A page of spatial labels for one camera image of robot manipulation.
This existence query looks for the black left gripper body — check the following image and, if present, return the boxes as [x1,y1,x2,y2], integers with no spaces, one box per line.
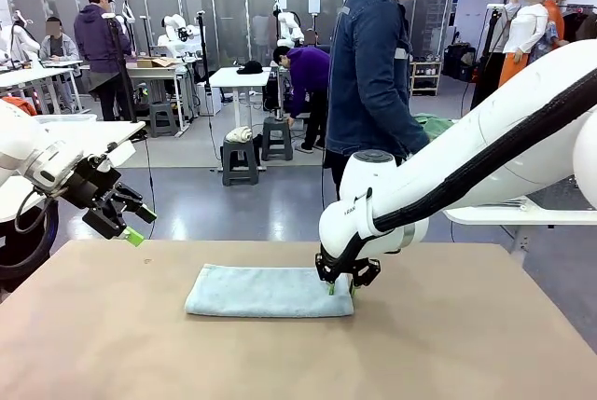
[59,159,124,211]

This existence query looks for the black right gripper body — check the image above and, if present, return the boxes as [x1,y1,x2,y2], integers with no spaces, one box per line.
[326,250,363,278]

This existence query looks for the light blue towel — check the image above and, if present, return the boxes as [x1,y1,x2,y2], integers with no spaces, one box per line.
[184,263,355,319]

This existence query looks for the person's right forearm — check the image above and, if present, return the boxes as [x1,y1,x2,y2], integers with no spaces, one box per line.
[372,91,431,158]

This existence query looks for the white side table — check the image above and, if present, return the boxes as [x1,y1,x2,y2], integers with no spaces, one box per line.
[0,119,146,224]
[440,192,597,259]

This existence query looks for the clear plastic bin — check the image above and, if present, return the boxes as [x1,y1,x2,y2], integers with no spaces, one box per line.
[35,114,98,124]

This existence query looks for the black tripod with white head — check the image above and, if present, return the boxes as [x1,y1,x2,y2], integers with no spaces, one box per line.
[101,11,140,124]

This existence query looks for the grey plastic step stool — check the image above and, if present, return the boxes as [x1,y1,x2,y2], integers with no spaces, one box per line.
[221,137,260,186]
[260,116,295,162]
[147,101,181,139]

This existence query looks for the orange cloth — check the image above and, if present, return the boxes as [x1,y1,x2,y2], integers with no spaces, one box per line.
[0,96,37,117]

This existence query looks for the beige rolled cloth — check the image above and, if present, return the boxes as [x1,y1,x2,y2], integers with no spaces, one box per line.
[224,125,254,144]

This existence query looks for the white computer case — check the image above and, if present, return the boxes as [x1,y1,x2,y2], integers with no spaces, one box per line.
[195,82,216,117]

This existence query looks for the white workbench desk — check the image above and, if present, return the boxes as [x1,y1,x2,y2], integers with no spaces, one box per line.
[78,62,200,133]
[0,60,85,115]

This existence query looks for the open cardboard box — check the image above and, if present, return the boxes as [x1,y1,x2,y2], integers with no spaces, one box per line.
[135,56,181,69]

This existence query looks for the seated person in grey jacket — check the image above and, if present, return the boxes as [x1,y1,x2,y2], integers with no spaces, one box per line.
[39,16,81,64]

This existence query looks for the person with cap, purple hoodie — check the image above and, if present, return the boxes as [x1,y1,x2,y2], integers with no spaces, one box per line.
[73,0,132,122]

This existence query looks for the white standing desk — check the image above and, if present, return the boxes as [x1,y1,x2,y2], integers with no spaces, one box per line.
[208,67,272,172]

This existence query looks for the person in denim jacket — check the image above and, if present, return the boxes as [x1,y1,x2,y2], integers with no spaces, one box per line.
[323,0,431,200]

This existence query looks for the bareheaded person in purple hoodie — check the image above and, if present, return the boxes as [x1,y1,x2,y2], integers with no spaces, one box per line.
[271,44,331,154]

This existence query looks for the wooden shelf with bottles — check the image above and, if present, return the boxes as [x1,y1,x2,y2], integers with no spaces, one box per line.
[410,60,443,97]

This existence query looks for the black bags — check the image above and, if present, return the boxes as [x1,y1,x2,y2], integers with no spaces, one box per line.
[445,43,478,83]

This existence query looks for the mannequin in white sweater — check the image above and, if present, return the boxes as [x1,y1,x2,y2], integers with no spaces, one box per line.
[497,0,550,89]

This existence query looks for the mannequin with beige hat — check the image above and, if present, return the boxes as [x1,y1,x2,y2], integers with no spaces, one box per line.
[531,0,568,54]

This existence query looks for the clothes rack with dark clothes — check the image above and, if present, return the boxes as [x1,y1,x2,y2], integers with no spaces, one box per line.
[559,3,597,47]

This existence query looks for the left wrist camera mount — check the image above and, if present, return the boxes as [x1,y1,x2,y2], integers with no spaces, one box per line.
[85,141,137,172]

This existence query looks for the left arm black cable sleeve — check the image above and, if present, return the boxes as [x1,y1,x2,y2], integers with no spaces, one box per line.
[0,203,62,283]

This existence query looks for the arm black cable sleeve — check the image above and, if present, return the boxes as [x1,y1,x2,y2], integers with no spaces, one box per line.
[0,203,62,283]
[321,85,597,275]

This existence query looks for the right arm black cable sleeve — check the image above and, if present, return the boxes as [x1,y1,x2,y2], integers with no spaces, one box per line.
[321,85,597,275]

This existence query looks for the black camera pole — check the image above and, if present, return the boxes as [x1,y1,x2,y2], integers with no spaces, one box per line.
[195,10,212,93]

